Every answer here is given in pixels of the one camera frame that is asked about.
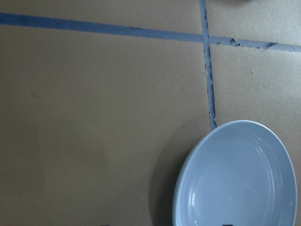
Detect blue plate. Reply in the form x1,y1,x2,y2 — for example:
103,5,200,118
172,120,297,226

